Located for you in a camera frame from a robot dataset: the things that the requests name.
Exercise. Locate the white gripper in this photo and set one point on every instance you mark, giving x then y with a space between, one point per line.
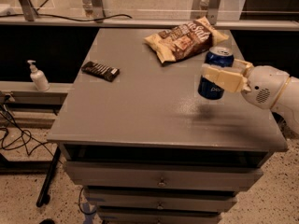
267 85

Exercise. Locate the blue pepsi can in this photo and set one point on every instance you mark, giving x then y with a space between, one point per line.
220 56

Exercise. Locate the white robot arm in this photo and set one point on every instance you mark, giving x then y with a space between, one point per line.
287 103

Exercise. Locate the brown and yellow chip bag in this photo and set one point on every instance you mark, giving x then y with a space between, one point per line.
185 40

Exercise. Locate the grey drawer cabinet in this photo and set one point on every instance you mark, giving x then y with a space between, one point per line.
153 114

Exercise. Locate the black snack bar packet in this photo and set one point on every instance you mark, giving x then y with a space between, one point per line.
99 70

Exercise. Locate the grey top drawer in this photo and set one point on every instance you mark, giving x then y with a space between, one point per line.
132 175

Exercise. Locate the grey drawer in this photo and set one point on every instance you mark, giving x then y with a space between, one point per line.
162 199
132 175
150 216

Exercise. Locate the grey middle drawer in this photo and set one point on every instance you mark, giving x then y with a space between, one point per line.
162 199

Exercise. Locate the grey bottom drawer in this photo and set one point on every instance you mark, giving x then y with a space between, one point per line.
150 216

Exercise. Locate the white pump bottle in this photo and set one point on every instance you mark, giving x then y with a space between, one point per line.
38 77

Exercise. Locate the black metal stand leg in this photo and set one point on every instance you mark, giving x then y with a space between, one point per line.
44 197

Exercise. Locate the metal railing post right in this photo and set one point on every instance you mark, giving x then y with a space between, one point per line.
212 11

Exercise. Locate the metal railing post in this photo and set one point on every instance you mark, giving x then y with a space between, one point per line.
98 11
28 10
212 11

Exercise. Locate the metal railing post middle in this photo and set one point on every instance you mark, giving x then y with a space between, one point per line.
98 11

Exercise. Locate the metal railing post left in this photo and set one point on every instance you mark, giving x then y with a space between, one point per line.
28 10

